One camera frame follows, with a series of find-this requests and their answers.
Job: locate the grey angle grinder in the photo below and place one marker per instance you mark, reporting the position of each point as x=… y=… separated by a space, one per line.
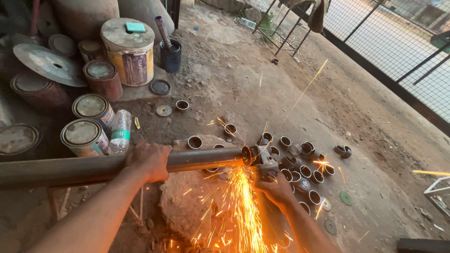
x=262 y=160

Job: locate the large grey drum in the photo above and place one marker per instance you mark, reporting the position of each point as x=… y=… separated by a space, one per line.
x=146 y=14

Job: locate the large flat stone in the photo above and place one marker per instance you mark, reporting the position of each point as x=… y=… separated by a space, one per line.
x=186 y=207

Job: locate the dark metal bar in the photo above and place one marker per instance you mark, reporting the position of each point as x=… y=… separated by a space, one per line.
x=423 y=246

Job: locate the large white paint bucket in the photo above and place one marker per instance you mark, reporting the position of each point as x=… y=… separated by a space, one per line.
x=130 y=58

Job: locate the teal sponge block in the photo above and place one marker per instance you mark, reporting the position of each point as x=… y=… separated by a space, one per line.
x=135 y=27

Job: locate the dark blue can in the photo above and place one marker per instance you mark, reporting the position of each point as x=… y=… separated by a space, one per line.
x=171 y=58

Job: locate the dark round can lid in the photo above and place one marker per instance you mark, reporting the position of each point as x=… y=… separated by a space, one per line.
x=160 y=87

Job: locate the person's left hand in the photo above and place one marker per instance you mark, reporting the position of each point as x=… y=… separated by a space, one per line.
x=147 y=163

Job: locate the person's right fingers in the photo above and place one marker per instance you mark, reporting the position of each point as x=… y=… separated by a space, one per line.
x=265 y=181

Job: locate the large round saw blade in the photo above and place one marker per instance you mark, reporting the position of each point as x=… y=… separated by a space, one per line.
x=49 y=65

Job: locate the long steel pipe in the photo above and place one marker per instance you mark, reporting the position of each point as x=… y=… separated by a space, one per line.
x=70 y=168

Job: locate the rusty brown metal can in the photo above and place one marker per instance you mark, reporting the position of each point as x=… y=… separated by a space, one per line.
x=62 y=44
x=103 y=80
x=38 y=93
x=90 y=50
x=17 y=142

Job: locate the person's right hand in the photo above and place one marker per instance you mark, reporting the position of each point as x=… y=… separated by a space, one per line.
x=276 y=191

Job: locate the white metal frame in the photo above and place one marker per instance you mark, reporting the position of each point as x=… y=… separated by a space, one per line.
x=437 y=195

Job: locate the worn grey grinding disc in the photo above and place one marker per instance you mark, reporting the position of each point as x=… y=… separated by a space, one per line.
x=330 y=226
x=163 y=110
x=326 y=203

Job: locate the green grinding disc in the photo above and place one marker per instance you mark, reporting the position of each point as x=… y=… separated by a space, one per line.
x=346 y=198

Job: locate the paint can with coloured label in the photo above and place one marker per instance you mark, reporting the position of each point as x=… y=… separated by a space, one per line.
x=84 y=137
x=94 y=109

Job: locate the metal rod frame stand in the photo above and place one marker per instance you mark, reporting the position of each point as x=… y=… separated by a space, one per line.
x=281 y=37

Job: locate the low metal pipe support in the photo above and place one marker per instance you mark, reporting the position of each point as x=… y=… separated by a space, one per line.
x=58 y=202

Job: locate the short grey tube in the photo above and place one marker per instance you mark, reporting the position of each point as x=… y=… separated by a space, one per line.
x=163 y=31

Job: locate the crushed plastic bottle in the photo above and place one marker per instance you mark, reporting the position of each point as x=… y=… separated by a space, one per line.
x=245 y=23

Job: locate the clear plastic water bottle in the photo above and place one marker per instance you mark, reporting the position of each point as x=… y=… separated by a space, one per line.
x=120 y=133

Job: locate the dirty cloth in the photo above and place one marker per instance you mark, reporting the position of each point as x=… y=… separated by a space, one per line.
x=318 y=15

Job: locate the large rusty drum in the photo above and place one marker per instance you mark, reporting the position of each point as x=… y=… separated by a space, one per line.
x=86 y=17

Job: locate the heap of cut pipe pieces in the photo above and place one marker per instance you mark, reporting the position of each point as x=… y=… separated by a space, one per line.
x=306 y=172

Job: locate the small yellow wrapper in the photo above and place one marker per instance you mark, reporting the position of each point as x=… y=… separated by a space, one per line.
x=137 y=123

